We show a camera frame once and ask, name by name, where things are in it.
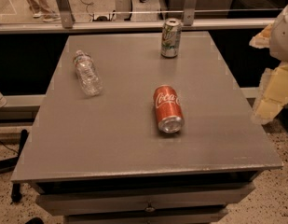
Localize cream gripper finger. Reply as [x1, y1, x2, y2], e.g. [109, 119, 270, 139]
[252, 62, 288, 125]
[249, 23, 272, 49]

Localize red coke can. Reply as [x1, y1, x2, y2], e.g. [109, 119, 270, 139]
[153, 85, 185, 133]

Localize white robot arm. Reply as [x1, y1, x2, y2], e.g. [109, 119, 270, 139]
[249, 5, 288, 125]

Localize green white soda can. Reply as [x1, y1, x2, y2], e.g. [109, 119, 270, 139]
[161, 18, 182, 58]

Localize metal drawer knob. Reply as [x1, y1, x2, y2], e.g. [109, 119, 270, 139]
[145, 205, 156, 213]

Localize clear plastic water bottle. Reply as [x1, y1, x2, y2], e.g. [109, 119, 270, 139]
[73, 50, 103, 96]

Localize grey drawer cabinet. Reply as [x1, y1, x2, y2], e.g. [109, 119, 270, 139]
[12, 32, 281, 224]

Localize grey metal railing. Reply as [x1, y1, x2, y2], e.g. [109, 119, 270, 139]
[0, 0, 288, 34]

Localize person legs in background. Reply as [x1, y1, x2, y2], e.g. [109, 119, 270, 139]
[26, 0, 61, 22]

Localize black stand leg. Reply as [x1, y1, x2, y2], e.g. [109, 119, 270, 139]
[0, 128, 30, 203]

